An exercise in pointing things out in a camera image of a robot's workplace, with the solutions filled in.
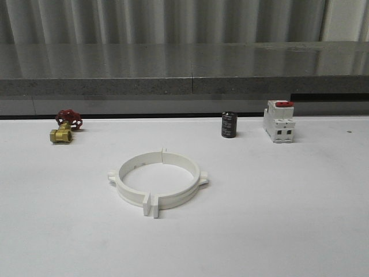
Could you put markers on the white half pipe clamp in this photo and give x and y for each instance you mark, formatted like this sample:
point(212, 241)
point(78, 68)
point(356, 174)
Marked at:
point(178, 197)
point(139, 178)

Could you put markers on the black cylindrical capacitor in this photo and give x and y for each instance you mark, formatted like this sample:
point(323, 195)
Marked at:
point(229, 124)

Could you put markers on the grey stone counter ledge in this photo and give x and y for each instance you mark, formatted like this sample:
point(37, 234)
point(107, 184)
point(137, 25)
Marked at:
point(140, 80)

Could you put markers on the brass valve red handwheel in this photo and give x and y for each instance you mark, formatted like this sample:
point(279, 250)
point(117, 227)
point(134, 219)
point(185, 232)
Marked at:
point(68, 120)

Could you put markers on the white circuit breaker red switch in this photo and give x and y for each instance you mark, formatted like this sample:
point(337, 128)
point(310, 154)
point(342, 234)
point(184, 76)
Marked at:
point(278, 121)

